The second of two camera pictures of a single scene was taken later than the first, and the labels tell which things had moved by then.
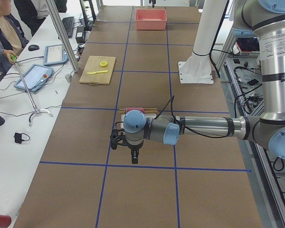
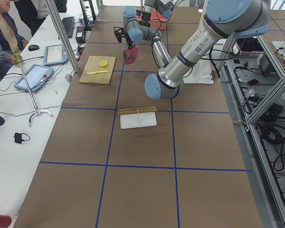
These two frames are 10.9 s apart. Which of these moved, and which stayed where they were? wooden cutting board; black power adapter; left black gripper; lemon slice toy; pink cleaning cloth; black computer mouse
Moved: left black gripper; pink cleaning cloth
Stayed: wooden cutting board; black computer mouse; lemon slice toy; black power adapter
